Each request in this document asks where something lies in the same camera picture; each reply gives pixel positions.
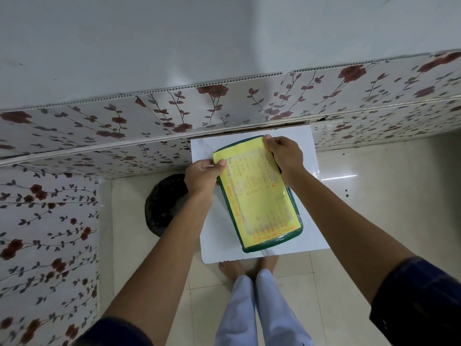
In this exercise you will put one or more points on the person's right thumb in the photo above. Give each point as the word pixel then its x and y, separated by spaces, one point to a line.
pixel 269 141

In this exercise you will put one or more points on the yellow printed sheet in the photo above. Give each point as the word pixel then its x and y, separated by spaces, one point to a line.
pixel 257 198

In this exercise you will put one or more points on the person's dark blue left sleeve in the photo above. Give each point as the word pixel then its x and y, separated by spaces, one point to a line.
pixel 111 333

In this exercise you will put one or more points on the person's foot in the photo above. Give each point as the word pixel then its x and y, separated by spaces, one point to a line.
pixel 266 263
pixel 232 270

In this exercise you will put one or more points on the person's right forearm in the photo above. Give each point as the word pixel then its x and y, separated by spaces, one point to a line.
pixel 342 230

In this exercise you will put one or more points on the person's left hand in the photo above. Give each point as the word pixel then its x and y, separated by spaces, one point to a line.
pixel 201 178

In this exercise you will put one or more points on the person's left thumb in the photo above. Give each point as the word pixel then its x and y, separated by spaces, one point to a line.
pixel 218 163

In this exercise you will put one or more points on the person's left forearm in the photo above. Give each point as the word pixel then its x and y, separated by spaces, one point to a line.
pixel 169 255

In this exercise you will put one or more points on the person's left foot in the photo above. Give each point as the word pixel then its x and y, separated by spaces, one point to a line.
pixel 232 270

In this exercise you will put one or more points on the person's dark blue sleeve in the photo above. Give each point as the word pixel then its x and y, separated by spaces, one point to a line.
pixel 111 333
pixel 421 306

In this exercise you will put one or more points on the person's right foot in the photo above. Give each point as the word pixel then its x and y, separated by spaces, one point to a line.
pixel 266 263

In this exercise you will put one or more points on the black round basin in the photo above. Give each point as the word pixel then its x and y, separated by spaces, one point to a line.
pixel 164 205

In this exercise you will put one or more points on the person's right hand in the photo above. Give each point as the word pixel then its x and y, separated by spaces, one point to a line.
pixel 288 154

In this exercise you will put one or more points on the person's dark blue right sleeve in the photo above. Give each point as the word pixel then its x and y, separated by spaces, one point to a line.
pixel 421 306

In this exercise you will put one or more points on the green plastic tray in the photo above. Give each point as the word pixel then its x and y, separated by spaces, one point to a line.
pixel 293 238

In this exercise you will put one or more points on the person's light blue trousers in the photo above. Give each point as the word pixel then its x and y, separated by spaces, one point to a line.
pixel 268 313

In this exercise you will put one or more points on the small white table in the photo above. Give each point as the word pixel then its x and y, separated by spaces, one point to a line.
pixel 216 241

